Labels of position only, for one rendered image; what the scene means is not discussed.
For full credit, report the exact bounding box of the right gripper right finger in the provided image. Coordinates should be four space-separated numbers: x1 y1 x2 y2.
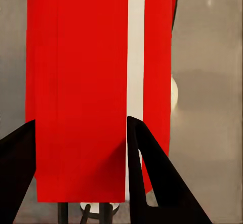
127 116 213 224

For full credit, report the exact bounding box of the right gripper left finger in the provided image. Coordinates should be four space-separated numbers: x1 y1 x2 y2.
0 119 36 224

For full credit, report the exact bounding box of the radio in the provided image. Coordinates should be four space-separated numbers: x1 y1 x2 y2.
26 0 178 224

